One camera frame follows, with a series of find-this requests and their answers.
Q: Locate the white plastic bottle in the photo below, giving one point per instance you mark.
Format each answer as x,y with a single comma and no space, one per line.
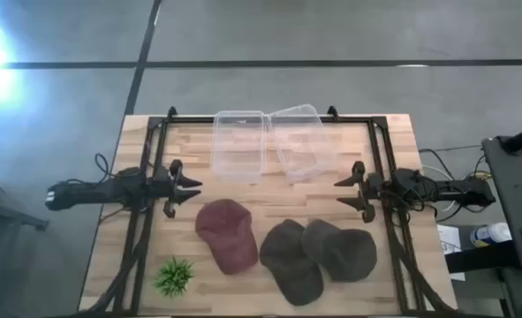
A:
490,234

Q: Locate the dark grey side table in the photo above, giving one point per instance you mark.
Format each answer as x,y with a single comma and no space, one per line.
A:
519,194

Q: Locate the black metal frame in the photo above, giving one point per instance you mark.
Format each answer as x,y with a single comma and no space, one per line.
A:
377,146

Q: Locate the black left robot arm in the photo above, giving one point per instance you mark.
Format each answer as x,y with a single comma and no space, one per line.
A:
93,190

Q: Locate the grey bench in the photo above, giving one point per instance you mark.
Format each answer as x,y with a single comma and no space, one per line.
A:
2,212

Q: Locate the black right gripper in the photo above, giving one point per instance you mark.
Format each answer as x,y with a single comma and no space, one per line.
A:
364,191

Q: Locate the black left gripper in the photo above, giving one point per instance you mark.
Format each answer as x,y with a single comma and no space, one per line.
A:
168,187

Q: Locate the white paper sheet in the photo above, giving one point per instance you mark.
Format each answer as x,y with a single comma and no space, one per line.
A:
451,247

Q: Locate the clear plastic container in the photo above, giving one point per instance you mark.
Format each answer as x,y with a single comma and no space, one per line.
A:
302,143
238,146

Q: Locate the dark brown baseball cap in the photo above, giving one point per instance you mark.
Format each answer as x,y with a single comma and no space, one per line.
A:
289,261

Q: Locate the maroon baseball cap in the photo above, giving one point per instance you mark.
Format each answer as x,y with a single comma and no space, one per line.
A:
228,235

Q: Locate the small green artificial plant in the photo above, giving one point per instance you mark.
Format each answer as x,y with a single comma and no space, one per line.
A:
173,277

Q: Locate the dark grey baseball cap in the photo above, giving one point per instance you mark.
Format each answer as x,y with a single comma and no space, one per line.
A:
342,252

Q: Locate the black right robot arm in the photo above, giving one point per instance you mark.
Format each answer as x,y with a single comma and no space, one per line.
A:
441,189

